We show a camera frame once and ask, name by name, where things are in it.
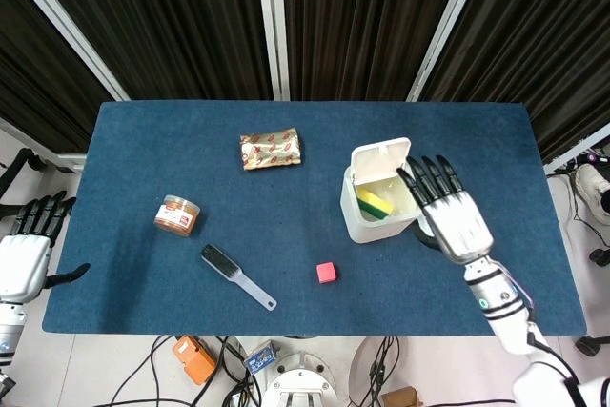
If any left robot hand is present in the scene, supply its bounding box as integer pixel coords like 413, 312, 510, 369
0, 191, 92, 304

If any brown cardboard box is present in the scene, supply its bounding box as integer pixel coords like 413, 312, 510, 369
380, 387, 423, 407

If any gold foil snack package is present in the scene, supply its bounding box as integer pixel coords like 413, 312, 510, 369
238, 127, 305, 173

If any white shoe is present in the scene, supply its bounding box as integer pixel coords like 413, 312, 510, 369
574, 163, 610, 217

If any blue table cloth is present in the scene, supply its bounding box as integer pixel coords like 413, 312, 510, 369
41, 100, 587, 337

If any black chair leg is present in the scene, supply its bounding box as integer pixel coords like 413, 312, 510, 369
0, 148, 49, 199

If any blue circuit board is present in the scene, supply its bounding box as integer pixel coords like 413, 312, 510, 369
243, 339, 278, 375

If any dark pleated curtain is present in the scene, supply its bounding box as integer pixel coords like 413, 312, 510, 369
0, 0, 610, 165

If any silver robot base column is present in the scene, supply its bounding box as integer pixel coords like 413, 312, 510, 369
264, 352, 345, 407

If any white frame post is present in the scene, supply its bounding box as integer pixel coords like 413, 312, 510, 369
0, 0, 131, 102
254, 0, 291, 102
406, 0, 486, 103

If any orange box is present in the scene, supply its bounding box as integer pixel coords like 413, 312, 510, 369
172, 335, 218, 385

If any clear jar of rubber bands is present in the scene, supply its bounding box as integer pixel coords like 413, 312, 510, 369
153, 193, 200, 238

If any yellow green sponge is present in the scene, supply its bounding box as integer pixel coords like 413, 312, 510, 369
356, 187, 396, 220

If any pink foam cube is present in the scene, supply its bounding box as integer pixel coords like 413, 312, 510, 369
315, 261, 339, 285

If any white frame rail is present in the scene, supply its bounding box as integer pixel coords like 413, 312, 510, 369
542, 134, 610, 175
0, 115, 88, 173

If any grey handled black-bristle brush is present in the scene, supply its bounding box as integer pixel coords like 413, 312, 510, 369
199, 243, 278, 312

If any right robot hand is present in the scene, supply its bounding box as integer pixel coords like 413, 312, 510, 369
396, 154, 495, 266

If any white plastic bin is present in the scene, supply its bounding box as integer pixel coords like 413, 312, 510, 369
339, 136, 426, 245

